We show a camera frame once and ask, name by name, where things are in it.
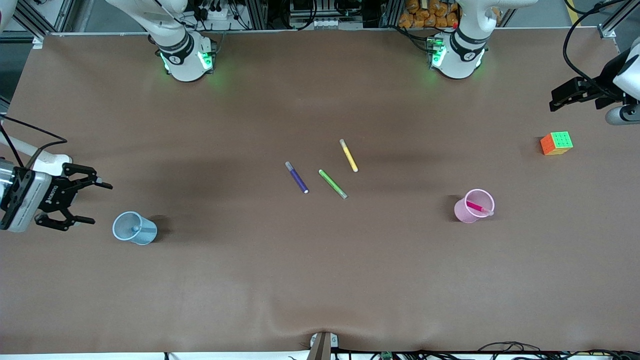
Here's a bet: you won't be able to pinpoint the colourful puzzle cube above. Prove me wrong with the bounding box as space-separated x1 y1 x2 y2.
540 131 574 156

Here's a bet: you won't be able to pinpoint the light blue mesh cup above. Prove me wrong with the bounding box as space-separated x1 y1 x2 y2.
112 211 158 246

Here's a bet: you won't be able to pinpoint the pink mesh cup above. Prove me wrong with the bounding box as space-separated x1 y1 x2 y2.
453 188 496 224

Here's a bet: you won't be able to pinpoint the orange packaged items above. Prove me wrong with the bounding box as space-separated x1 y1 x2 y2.
398 0 461 29

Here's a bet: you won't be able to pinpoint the white power strip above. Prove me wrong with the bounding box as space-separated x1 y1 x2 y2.
197 4 236 22

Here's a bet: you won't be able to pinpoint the purple marker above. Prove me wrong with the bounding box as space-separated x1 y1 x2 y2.
285 161 310 195

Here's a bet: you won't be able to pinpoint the yellow marker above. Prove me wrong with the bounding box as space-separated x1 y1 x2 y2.
339 138 359 173

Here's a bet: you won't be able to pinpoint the green marker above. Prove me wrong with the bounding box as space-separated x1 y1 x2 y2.
318 169 348 200

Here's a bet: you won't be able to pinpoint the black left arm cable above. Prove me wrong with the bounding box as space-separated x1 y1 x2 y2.
561 0 628 96

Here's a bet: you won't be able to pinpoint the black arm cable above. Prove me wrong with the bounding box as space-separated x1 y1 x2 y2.
0 115 69 169
561 0 628 96

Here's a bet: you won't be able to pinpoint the aluminium frame post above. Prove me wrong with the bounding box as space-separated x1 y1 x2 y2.
10 0 77 37
597 0 640 40

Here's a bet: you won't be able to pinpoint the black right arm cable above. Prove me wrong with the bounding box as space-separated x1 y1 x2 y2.
0 115 69 169

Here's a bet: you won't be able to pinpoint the black floor cables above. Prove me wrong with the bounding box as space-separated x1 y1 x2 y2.
477 341 640 360

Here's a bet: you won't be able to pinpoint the tan camera mount bracket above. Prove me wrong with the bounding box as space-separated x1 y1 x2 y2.
306 331 339 360

